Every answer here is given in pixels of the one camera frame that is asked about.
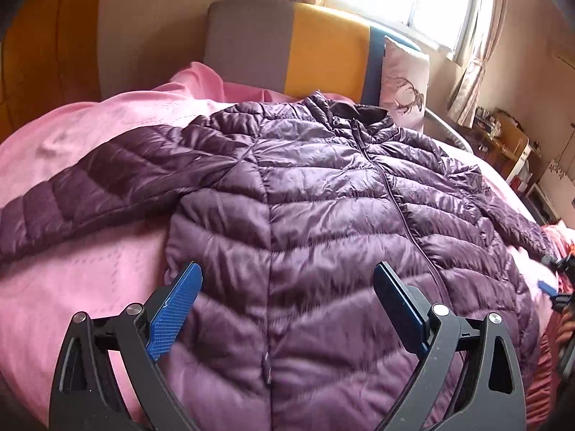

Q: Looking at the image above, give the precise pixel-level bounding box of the purple quilted down jacket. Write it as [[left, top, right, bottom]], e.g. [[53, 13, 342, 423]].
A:
[[0, 91, 558, 431]]

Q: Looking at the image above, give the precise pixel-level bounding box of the red orange ruffled quilt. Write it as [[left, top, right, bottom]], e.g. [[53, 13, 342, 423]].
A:
[[525, 221, 574, 430]]

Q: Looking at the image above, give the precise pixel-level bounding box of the pink dotted bed cover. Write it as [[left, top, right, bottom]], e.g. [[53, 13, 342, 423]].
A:
[[0, 60, 561, 431]]

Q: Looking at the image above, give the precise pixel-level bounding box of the white low shelf unit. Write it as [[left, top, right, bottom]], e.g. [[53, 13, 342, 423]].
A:
[[526, 159, 575, 229]]

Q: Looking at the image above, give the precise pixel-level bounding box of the cluttered wooden desk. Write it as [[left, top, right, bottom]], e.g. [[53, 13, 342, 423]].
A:
[[467, 107, 542, 195]]

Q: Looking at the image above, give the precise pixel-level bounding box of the right pink curtain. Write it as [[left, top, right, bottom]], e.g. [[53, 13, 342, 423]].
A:
[[447, 0, 507, 129]]

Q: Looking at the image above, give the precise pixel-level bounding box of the pink deer print pillow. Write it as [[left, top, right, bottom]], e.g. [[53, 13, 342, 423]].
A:
[[379, 36, 431, 133]]

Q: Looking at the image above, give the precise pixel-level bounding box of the wooden wardrobe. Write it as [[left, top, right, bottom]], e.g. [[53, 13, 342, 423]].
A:
[[1, 0, 101, 139]]

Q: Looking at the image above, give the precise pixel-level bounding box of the grey yellow blue headboard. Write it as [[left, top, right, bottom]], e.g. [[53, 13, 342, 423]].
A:
[[203, 0, 418, 105]]

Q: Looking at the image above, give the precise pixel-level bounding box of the grey curved bed rail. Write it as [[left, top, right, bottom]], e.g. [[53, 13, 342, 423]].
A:
[[425, 107, 474, 154]]

